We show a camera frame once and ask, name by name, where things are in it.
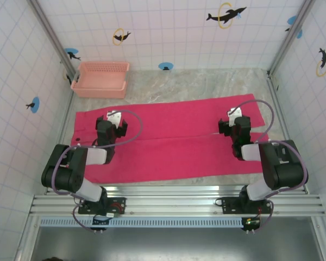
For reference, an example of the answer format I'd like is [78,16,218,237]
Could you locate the pink long pants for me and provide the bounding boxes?
[70,93,266,184]

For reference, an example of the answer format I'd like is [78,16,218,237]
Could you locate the pink plastic basket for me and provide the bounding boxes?
[70,61,130,99]

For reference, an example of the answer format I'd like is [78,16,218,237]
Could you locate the right connector board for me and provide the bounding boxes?
[241,216,261,234]

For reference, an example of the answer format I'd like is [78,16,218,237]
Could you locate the connector board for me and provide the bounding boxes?
[91,214,110,234]
[241,216,261,234]

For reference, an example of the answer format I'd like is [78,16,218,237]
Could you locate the left connector board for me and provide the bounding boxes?
[91,214,110,234]

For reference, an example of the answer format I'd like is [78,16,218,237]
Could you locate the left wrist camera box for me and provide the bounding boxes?
[106,109,123,123]

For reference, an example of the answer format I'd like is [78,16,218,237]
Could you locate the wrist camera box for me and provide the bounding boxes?
[106,109,123,123]
[227,107,244,126]

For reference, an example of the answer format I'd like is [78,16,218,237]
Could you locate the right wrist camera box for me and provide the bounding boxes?
[227,107,244,126]

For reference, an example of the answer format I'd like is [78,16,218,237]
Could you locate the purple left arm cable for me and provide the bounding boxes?
[51,109,144,232]

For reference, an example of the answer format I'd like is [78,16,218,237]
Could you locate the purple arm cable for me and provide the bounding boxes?
[51,109,144,232]
[232,100,309,233]

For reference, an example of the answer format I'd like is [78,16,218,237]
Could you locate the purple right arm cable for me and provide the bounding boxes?
[232,100,309,233]

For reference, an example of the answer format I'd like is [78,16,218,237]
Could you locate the aluminium side rail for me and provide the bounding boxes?
[266,74,309,194]
[45,81,77,195]

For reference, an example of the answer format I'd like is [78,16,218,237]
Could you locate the small dolphin yellow ring sticker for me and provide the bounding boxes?
[112,28,131,46]
[62,67,72,85]

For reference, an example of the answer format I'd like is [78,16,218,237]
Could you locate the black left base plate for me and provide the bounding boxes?
[78,196,127,215]

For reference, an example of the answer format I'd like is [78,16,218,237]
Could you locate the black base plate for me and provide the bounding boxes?
[216,196,272,215]
[78,196,127,215]

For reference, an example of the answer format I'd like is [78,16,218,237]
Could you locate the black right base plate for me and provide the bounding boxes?
[216,196,272,215]

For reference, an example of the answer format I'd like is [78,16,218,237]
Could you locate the aluminium mounting rail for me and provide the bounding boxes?
[29,185,326,218]

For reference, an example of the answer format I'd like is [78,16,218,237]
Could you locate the aluminium corner post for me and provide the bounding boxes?
[268,0,317,77]
[27,0,78,76]

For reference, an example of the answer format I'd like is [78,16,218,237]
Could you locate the upright dolphin yellow ring sticker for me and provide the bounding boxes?
[316,47,326,77]

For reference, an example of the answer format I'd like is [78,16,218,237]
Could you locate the slotted cable duct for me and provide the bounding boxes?
[39,216,247,228]

